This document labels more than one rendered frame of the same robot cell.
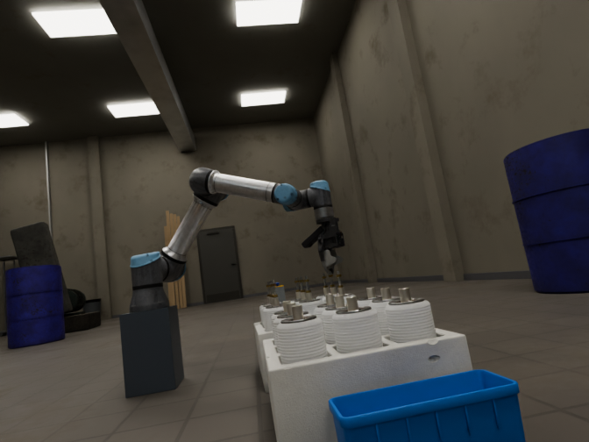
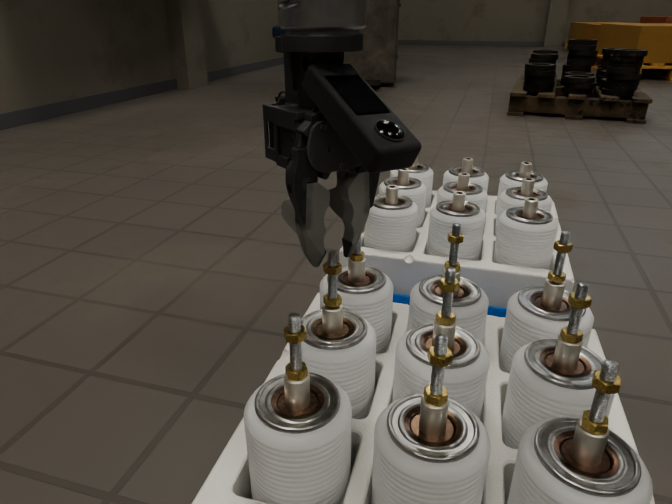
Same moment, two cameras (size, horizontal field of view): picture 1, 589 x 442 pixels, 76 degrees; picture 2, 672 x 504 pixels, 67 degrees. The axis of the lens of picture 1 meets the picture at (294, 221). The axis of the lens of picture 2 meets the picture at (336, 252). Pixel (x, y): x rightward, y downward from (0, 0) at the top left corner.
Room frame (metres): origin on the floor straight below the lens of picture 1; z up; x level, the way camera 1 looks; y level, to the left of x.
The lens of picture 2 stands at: (1.91, 0.09, 0.56)
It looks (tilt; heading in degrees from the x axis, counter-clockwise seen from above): 25 degrees down; 204
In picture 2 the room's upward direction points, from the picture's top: straight up
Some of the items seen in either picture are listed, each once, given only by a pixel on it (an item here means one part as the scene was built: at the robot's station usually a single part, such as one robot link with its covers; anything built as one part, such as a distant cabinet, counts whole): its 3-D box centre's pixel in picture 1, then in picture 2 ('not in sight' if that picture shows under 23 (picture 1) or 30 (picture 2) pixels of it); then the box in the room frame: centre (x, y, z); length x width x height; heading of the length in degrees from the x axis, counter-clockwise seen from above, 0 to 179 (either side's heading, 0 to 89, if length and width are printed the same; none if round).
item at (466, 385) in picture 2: not in sight; (435, 413); (1.47, 0.01, 0.16); 0.10 x 0.10 x 0.18
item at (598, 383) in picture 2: not in sight; (606, 381); (1.56, 0.14, 0.32); 0.02 x 0.02 x 0.01; 88
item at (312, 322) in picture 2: not in sight; (332, 328); (1.49, -0.11, 0.25); 0.08 x 0.08 x 0.01
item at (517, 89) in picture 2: not in sight; (577, 73); (-1.94, 0.08, 0.20); 1.13 x 0.78 x 0.41; 1
